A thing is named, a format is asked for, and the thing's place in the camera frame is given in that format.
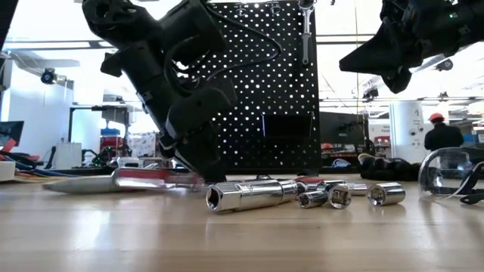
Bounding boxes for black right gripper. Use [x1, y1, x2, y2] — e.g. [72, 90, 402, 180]
[339, 0, 461, 94]

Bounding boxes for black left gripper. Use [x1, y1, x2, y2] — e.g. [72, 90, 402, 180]
[101, 41, 238, 184]

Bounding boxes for red clear-handled screwdriver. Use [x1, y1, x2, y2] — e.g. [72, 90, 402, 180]
[112, 167, 207, 190]

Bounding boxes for chrome ratchet wrench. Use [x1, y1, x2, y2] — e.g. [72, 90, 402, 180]
[297, 0, 317, 66]

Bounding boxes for long chrome deep socket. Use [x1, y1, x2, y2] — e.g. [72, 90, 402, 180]
[206, 178, 299, 214]

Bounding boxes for grey utility knife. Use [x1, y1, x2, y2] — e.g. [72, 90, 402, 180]
[42, 174, 122, 195]

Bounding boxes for small chrome socket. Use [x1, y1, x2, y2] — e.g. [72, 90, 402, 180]
[327, 184, 352, 209]
[297, 190, 330, 209]
[365, 181, 407, 207]
[296, 181, 318, 194]
[340, 182, 368, 197]
[316, 180, 343, 190]

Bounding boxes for black eyeglasses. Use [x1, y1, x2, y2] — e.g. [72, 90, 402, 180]
[417, 146, 484, 206]

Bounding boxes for small white device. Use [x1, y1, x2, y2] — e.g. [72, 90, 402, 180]
[116, 156, 141, 170]

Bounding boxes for white pillar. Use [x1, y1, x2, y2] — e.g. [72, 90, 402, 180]
[389, 100, 427, 165]

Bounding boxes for red tool chest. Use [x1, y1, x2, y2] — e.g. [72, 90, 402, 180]
[100, 128, 126, 156]

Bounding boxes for black computer monitor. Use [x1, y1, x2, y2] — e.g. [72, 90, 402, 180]
[320, 111, 370, 147]

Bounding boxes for black perforated pegboard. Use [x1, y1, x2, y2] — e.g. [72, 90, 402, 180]
[188, 1, 322, 175]

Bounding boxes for person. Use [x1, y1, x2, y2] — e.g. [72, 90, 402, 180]
[423, 112, 465, 152]

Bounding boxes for black pegboard bin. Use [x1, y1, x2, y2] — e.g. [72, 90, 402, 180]
[262, 113, 314, 141]

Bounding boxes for black work gloves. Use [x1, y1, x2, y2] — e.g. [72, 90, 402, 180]
[357, 153, 423, 182]

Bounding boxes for white ribbed device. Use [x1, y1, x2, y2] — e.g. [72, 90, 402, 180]
[55, 141, 83, 170]

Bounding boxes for dark monitor with red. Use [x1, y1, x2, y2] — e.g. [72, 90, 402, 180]
[0, 120, 25, 147]

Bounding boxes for white box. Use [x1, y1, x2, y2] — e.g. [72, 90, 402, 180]
[0, 160, 17, 182]

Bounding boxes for black hanging ceiling camera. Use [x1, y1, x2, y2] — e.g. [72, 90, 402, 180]
[362, 87, 380, 102]
[40, 67, 57, 85]
[434, 58, 455, 73]

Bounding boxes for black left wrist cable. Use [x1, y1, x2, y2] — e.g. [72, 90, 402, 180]
[164, 5, 284, 97]

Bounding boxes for blue cable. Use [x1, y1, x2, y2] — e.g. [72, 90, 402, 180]
[14, 162, 79, 178]

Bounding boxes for red cable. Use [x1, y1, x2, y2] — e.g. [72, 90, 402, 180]
[14, 172, 76, 181]

